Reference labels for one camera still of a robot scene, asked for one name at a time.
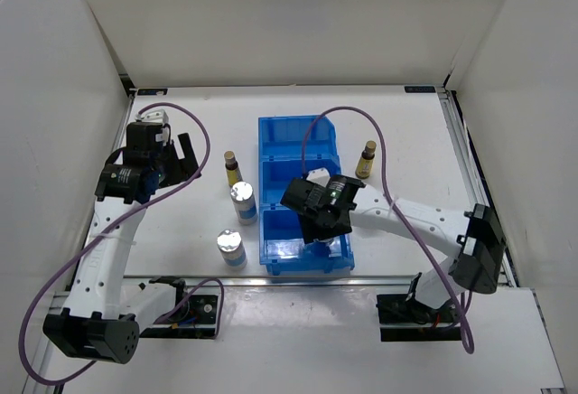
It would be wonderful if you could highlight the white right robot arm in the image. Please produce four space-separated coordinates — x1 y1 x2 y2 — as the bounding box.
281 174 506 322

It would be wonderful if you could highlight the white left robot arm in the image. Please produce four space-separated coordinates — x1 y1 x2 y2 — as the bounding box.
42 121 199 364

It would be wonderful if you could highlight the yellow label bottle left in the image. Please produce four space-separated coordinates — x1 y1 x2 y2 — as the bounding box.
224 150 243 187

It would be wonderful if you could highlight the yellow label bottle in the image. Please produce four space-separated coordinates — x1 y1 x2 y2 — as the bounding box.
224 150 243 187
355 140 377 180

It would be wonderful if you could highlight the yellow label bottle right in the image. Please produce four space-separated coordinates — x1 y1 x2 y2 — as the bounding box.
355 140 377 180

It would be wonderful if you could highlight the white bead jar far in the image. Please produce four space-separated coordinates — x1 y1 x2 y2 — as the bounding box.
230 181 258 225

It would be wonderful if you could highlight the white bead jar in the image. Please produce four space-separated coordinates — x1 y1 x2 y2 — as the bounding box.
217 229 247 269
230 181 258 225

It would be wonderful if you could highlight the blue three-compartment plastic bin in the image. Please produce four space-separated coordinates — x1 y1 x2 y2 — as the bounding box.
258 116 355 276

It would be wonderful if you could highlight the white bead jar near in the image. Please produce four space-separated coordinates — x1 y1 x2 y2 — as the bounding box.
217 229 247 269

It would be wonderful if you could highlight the left side aluminium rail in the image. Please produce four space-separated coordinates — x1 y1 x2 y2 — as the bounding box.
62 90 136 296

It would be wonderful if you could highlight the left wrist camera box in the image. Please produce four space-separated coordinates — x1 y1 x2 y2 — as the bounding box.
135 108 169 126

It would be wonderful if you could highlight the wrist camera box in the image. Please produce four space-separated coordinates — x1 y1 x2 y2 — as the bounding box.
135 108 169 126
306 167 331 187

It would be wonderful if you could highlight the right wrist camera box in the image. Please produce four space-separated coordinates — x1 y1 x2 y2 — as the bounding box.
306 167 331 187

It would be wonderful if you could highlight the aluminium table edge rail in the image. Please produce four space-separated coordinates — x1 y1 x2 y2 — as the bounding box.
121 274 516 287

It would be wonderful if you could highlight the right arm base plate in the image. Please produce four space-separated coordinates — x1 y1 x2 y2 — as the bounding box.
376 294 461 342

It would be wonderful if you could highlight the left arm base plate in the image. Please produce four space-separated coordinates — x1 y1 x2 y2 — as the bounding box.
140 277 225 340

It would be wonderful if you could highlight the right side aluminium rail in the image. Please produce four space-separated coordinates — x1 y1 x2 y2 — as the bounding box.
440 89 518 286

